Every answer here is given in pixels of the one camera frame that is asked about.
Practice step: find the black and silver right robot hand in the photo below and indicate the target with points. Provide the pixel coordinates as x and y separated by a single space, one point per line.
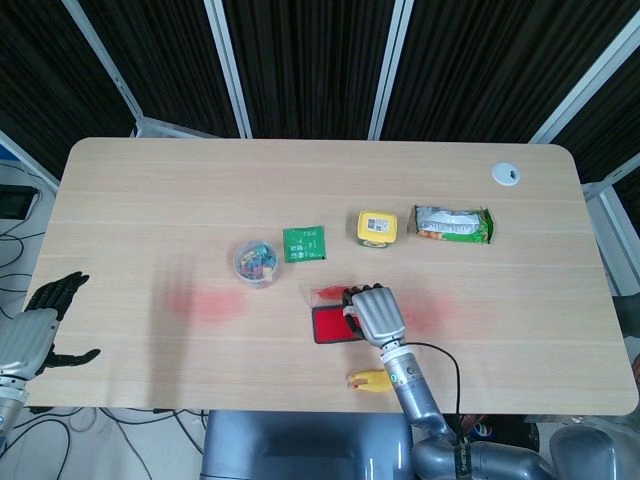
376 315

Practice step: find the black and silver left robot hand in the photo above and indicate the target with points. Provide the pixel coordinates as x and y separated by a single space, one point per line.
27 330

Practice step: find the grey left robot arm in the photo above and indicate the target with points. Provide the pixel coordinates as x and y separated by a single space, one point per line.
9 400

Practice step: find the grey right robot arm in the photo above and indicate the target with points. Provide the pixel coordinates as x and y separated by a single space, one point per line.
415 390

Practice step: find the red ink pad clear lid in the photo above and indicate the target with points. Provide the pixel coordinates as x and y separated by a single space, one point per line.
327 325

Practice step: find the yellow rubber chicken toy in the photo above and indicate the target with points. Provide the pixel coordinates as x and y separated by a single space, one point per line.
372 381

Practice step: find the yellow lidded jar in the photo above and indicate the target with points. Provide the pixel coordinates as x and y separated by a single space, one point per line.
376 226

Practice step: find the green tea sachet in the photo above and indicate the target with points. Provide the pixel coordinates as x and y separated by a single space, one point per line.
303 244

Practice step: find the green silver snack packet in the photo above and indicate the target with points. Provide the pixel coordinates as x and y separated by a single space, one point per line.
450 224

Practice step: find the black box device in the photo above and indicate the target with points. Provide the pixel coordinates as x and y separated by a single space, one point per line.
15 201

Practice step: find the clear round tub of clips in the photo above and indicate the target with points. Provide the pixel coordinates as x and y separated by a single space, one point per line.
256 264

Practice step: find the grey robot torso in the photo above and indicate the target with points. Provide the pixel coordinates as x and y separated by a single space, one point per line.
305 445

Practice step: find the white aluminium partition post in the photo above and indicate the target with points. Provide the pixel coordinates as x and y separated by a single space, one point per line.
585 80
102 60
227 65
390 70

